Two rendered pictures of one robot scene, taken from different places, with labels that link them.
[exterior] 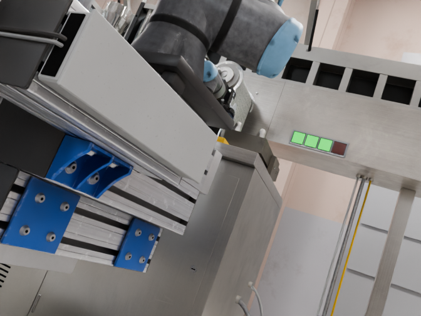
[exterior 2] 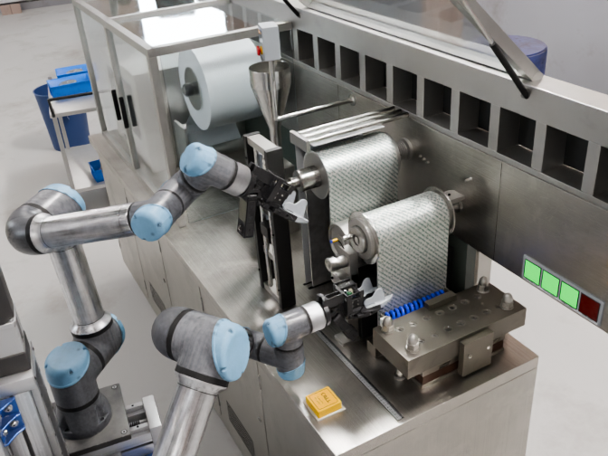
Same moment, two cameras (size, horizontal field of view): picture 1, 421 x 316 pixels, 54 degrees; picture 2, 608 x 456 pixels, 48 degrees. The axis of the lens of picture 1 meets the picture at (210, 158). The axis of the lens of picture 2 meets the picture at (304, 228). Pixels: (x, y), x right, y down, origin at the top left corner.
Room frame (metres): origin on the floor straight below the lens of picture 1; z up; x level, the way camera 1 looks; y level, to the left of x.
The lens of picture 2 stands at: (0.31, -0.86, 2.19)
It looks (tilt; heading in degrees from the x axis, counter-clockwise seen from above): 30 degrees down; 42
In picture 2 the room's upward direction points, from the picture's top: 4 degrees counter-clockwise
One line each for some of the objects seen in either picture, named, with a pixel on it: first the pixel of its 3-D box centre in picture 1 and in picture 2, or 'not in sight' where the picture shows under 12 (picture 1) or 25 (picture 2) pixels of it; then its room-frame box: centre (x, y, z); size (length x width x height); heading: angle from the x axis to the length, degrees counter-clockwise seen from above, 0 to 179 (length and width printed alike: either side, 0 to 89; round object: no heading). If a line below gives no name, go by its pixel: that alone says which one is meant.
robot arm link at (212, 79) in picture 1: (207, 77); (287, 327); (1.30, 0.11, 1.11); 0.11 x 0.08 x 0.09; 159
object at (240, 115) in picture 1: (233, 123); (413, 278); (1.66, -0.04, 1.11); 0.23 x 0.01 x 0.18; 159
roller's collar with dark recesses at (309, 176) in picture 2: not in sight; (307, 178); (1.64, 0.30, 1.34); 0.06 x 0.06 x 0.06; 69
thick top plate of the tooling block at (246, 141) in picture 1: (253, 157); (450, 326); (1.66, -0.16, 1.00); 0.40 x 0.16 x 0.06; 159
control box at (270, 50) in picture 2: not in sight; (266, 42); (1.80, 0.57, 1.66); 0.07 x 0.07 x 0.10; 54
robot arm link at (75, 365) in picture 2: not in sight; (71, 372); (0.93, 0.57, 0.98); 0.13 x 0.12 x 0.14; 24
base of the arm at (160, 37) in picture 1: (168, 58); not in sight; (0.68, 0.13, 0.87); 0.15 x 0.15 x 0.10
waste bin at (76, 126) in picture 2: not in sight; (67, 113); (3.18, 4.30, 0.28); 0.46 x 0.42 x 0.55; 151
